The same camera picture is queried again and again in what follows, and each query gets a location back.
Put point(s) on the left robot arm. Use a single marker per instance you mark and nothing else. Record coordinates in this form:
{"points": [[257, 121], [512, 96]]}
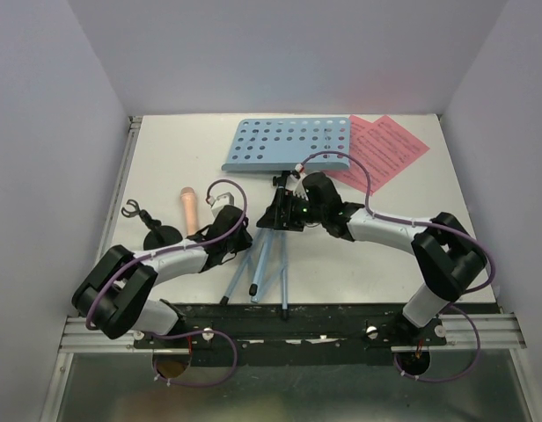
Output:
{"points": [[115, 296]]}

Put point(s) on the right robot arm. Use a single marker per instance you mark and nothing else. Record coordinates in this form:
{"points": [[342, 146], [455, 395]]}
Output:
{"points": [[449, 259]]}

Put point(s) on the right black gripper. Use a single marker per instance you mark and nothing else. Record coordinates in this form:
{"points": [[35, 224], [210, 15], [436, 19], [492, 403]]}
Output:
{"points": [[282, 198]]}

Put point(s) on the pink microphone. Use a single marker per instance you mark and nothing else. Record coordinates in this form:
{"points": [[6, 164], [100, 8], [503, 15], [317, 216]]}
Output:
{"points": [[189, 203]]}

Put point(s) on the pink sheet music page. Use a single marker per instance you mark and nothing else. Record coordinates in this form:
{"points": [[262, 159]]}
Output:
{"points": [[354, 176], [384, 147]]}

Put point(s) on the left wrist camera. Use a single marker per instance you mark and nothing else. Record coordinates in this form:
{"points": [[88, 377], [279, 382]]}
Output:
{"points": [[218, 203]]}

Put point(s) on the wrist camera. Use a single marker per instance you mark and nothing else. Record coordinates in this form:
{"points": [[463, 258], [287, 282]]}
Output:
{"points": [[297, 177], [218, 203]]}

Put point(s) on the left aluminium edge rail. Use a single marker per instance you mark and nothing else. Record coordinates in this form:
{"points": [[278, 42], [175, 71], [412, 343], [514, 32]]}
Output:
{"points": [[135, 124]]}

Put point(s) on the black microphone stand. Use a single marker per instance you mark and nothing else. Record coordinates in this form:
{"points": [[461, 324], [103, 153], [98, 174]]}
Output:
{"points": [[159, 235]]}

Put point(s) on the metal front plate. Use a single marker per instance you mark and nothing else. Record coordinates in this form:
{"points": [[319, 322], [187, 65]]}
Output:
{"points": [[122, 387]]}

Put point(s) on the blue music stand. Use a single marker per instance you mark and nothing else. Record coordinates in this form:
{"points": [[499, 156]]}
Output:
{"points": [[277, 145]]}

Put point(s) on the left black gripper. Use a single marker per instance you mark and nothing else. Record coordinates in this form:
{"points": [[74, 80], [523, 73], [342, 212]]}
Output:
{"points": [[245, 242]]}

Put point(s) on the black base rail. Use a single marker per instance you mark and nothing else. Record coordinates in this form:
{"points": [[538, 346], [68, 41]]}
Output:
{"points": [[312, 334]]}

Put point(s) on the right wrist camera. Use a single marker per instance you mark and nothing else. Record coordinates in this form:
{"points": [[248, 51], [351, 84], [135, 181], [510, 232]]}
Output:
{"points": [[297, 177]]}

